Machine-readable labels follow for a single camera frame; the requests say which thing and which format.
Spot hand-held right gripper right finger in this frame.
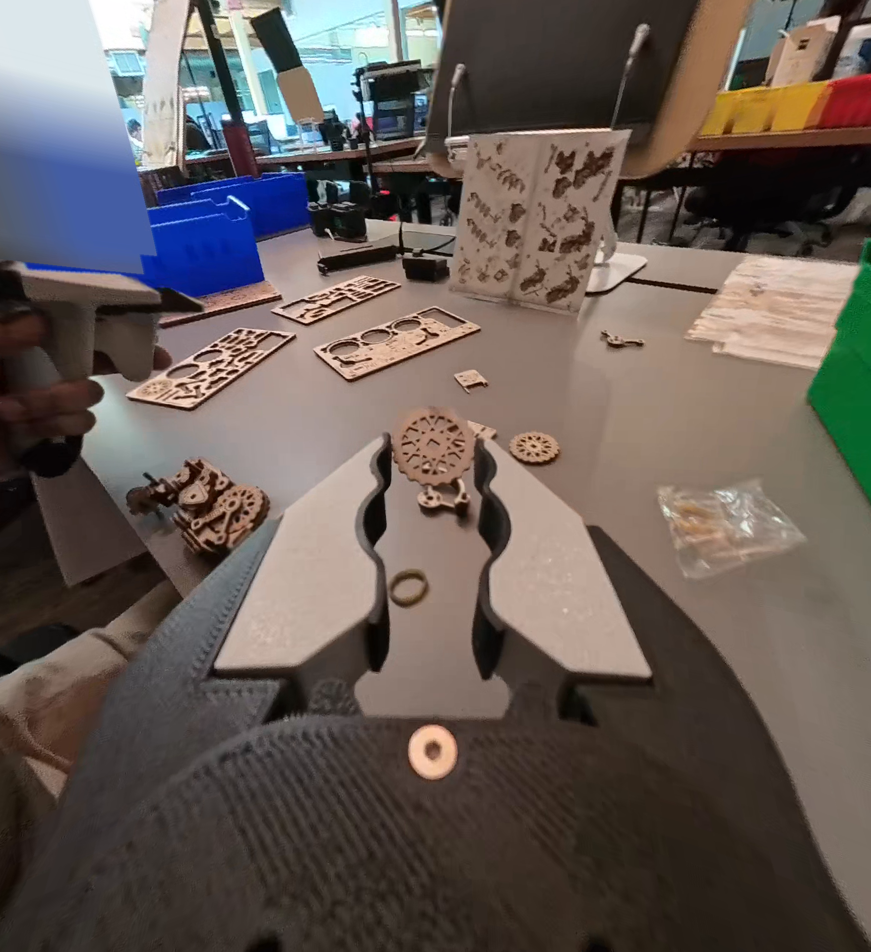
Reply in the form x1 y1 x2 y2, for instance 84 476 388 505
473 437 656 684

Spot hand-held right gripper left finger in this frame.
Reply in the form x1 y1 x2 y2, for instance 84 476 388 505
211 433 394 681

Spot wooden spoked wheel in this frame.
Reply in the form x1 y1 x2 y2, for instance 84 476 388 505
392 407 476 486

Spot grey desk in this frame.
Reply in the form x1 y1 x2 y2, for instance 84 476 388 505
34 216 871 952

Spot large desk monitor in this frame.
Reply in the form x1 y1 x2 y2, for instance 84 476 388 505
424 0 752 293

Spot wooden model vehicle assembly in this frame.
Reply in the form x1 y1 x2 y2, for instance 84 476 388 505
126 457 269 559

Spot small wooden gear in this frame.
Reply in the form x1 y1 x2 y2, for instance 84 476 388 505
510 431 560 467

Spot wooden clamp-shaped assembly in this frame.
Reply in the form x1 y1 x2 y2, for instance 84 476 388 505
417 479 472 519

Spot clear bag of small parts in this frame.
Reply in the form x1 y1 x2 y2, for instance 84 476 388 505
657 479 807 580

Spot plywood sheet with gear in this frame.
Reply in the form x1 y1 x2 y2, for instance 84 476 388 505
126 327 297 412

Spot plywood sheet with keyhole cutouts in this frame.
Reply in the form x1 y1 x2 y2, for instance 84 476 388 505
314 306 481 382

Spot plywood sheet with small parts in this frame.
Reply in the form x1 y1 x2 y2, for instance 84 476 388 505
272 275 403 326

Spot black charger dock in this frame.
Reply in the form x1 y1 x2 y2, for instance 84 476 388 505
308 201 370 242

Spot black bar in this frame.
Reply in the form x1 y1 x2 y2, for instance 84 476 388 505
318 244 399 275

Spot person's beige pants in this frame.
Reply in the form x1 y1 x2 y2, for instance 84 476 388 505
0 580 176 952

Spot clear plastic sleeve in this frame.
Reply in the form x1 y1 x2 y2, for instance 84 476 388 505
684 256 864 370

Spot green plastic bin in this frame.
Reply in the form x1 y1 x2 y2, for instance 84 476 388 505
808 238 871 566

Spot printed instruction sheet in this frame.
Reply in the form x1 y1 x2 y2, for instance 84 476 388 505
449 128 633 317

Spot black office chair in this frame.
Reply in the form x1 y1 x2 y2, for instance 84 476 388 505
684 149 871 255

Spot wooden shelf board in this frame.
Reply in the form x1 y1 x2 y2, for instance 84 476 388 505
688 122 871 151

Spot yellow storage bin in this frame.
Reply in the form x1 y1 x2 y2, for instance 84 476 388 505
770 80 832 133
699 85 779 136

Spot red shelf storage bin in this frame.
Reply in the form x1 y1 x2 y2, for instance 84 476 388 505
808 70 871 129

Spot white boxes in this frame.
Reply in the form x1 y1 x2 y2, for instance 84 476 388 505
766 16 871 86

